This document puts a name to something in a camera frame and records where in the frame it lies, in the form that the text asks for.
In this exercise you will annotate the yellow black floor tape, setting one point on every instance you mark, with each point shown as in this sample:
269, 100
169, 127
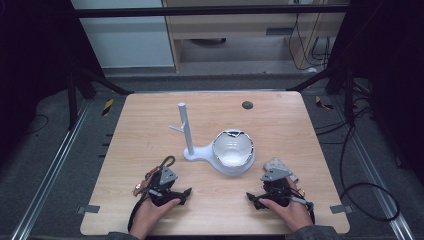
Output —
107, 106
322, 103

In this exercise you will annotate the olive carabiner loop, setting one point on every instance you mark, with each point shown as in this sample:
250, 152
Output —
169, 160

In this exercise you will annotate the metal floor rail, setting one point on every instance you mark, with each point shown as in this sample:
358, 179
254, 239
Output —
50, 173
376, 173

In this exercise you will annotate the person's left hand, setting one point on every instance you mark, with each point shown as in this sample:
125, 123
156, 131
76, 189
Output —
150, 215

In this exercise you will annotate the black horizontal bar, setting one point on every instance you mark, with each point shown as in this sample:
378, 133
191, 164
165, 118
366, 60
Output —
200, 11

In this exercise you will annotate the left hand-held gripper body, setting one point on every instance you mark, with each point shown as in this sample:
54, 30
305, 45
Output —
166, 176

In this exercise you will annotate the round grey table grommet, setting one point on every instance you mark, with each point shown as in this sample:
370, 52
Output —
247, 105

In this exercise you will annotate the black metal stand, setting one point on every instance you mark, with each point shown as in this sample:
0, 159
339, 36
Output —
71, 100
348, 96

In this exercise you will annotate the white cabinet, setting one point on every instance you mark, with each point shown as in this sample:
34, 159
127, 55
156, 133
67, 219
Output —
126, 36

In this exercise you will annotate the grey tape piece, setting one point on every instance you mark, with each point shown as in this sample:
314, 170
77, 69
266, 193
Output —
340, 209
88, 209

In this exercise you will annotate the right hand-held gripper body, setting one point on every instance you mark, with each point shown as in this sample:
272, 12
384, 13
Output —
276, 186

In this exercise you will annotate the dark curtain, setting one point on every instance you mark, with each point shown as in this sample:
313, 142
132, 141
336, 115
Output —
393, 50
33, 50

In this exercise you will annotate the white stand with pole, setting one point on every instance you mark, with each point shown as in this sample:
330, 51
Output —
185, 123

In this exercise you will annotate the person's right hand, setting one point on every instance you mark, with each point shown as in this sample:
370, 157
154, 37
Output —
293, 213

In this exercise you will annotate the white bowl with silver rim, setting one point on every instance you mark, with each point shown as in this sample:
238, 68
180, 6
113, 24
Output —
231, 150

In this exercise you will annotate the wooden shelf unit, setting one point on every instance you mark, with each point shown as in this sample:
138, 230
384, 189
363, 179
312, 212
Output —
233, 30

